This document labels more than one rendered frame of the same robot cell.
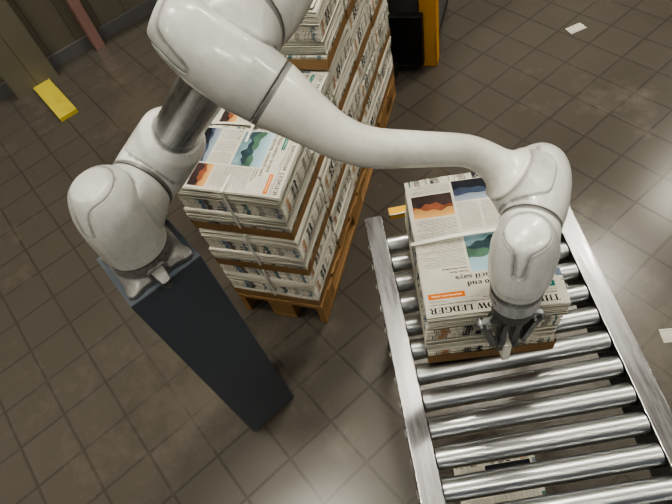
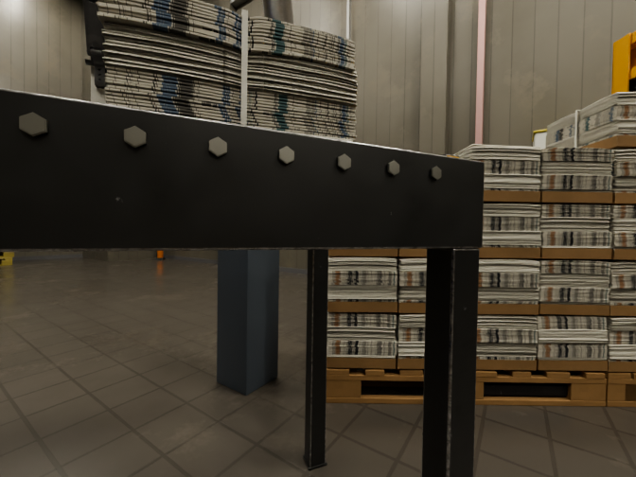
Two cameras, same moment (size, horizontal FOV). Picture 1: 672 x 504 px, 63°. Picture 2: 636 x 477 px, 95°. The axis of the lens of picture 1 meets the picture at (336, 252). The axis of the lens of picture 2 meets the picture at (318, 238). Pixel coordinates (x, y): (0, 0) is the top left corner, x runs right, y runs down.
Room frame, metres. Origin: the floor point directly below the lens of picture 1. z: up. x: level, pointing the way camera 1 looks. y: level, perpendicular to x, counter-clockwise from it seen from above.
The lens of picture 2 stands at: (0.51, -0.89, 0.70)
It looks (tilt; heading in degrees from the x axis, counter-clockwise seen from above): 1 degrees down; 61
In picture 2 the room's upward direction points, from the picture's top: 1 degrees clockwise
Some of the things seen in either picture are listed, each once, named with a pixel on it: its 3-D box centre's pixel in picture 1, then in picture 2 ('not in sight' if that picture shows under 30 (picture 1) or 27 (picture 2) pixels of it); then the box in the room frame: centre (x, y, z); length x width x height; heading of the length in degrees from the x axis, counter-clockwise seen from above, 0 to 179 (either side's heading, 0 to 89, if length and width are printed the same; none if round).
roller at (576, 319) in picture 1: (502, 333); not in sight; (0.53, -0.33, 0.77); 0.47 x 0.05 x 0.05; 84
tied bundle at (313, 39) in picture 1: (282, 18); (479, 182); (1.84, -0.06, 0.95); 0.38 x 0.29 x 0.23; 63
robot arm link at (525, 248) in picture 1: (524, 250); not in sight; (0.44, -0.29, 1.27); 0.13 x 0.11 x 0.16; 146
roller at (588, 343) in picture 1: (511, 357); not in sight; (0.46, -0.32, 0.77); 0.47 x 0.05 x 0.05; 84
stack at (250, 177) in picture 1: (304, 150); (448, 294); (1.72, 0.01, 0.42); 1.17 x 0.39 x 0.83; 151
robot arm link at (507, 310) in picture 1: (515, 291); not in sight; (0.43, -0.28, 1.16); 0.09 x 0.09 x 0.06
